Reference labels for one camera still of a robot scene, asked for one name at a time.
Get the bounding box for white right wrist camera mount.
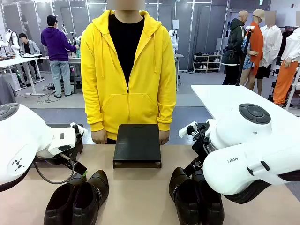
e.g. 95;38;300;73
178;121;197;138

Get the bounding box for person in purple hoodie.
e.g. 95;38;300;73
41;15;79;98

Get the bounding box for person in yellow hoodie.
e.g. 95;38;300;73
80;9;177;145

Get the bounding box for white shoe rack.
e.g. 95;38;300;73
193;53;222;73

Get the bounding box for mannequin in orange top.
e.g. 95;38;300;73
239;8;266;96

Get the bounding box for grey left arm cable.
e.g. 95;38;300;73
33;159;78;185

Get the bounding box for grey hanging garment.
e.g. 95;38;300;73
0;74;17;106

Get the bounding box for large white table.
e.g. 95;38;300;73
190;84;300;118

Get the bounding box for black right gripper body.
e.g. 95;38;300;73
191;121;213;166

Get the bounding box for mannequin with orange trousers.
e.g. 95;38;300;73
272;27;300;106

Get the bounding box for person's right forearm yellow sleeve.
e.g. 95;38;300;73
84;93;105;132

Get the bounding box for floor cables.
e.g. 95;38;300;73
37;83;57;104

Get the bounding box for person's left hand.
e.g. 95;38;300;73
159;130;170;145

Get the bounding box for black leather shoe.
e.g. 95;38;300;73
44;173;87;225
192;170;225;225
72;169;110;225
168;166;202;225

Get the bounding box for white desk with legs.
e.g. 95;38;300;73
0;54;45;96

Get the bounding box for person's right hand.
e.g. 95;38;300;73
91;130;109;145

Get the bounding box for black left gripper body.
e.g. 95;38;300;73
35;124;84;165

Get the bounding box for seated person in grey jacket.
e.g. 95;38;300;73
18;33;42;82

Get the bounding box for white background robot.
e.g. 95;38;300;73
0;29;21;58

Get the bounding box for person's left forearm yellow sleeve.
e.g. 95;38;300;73
156;93;177;132

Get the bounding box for figure in white shirt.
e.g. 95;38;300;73
259;11;283;80

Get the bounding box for grey background table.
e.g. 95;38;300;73
173;53;185;92

